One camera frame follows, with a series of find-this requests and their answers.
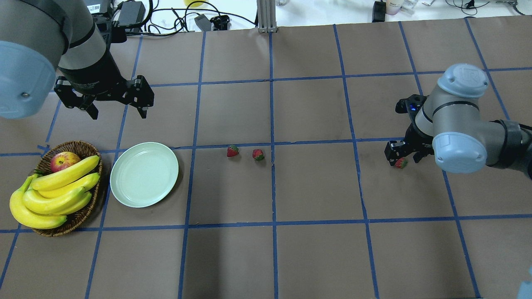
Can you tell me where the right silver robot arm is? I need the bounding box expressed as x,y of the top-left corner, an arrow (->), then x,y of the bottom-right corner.
384,63 -> 532,178

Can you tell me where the red yellow apple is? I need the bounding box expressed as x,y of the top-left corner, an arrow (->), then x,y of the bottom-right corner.
50,151 -> 81,173

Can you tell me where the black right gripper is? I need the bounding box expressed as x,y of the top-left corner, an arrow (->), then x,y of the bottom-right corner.
384,95 -> 434,167

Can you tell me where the yellow banana bunch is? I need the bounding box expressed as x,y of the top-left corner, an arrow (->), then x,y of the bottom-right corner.
8,155 -> 100,229

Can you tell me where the woven wicker basket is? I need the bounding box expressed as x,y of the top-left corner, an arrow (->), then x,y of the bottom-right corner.
29,140 -> 104,237

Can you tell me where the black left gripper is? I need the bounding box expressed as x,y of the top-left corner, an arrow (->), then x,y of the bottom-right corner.
54,52 -> 155,120

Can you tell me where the red strawberry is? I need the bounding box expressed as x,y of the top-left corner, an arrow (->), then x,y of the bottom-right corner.
227,145 -> 239,157
251,148 -> 265,161
394,157 -> 408,169

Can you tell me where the aluminium frame post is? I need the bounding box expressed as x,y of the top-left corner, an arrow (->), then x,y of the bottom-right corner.
256,0 -> 278,33

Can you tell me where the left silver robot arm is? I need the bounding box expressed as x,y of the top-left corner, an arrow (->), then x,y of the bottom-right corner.
0,0 -> 154,120

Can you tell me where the pale green plate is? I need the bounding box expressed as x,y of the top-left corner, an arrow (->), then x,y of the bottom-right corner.
110,142 -> 179,208

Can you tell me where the black power adapter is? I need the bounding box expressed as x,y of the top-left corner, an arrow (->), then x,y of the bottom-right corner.
115,0 -> 146,24

